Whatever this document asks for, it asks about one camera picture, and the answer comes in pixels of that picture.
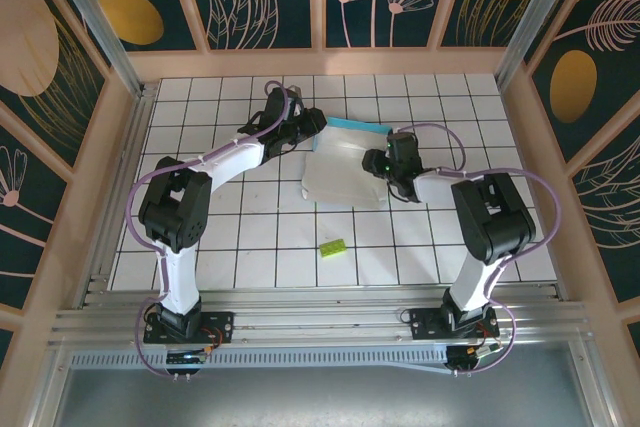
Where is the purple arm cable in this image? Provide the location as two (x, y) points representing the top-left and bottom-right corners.
(128, 79), (301, 379)
(397, 122), (560, 376)

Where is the white and blue paper box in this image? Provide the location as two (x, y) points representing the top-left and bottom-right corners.
(299, 115), (394, 211)

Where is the green toy brick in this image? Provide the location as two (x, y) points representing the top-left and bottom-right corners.
(319, 236), (350, 261)

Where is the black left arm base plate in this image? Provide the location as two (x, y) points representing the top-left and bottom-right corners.
(143, 310), (236, 346)

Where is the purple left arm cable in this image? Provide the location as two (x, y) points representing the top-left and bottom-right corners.
(128, 79), (301, 379)

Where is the grey metal sheet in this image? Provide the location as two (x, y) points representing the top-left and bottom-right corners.
(54, 369), (596, 427)

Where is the small circuit board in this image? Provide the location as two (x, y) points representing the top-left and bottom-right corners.
(167, 352), (209, 373)
(447, 344), (501, 373)

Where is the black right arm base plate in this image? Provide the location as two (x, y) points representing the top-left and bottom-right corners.
(408, 306), (500, 341)

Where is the aluminium frame post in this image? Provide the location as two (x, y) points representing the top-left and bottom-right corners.
(39, 0), (151, 98)
(494, 0), (586, 88)

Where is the aluminium mounting rail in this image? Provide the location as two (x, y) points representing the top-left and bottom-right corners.
(49, 291), (596, 348)

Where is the slotted grey cable duct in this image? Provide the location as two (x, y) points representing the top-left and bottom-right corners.
(67, 349), (454, 372)

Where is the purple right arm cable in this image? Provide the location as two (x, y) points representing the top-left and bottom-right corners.
(397, 122), (560, 376)

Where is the aluminium side rail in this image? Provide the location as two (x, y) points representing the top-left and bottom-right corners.
(79, 91), (159, 308)

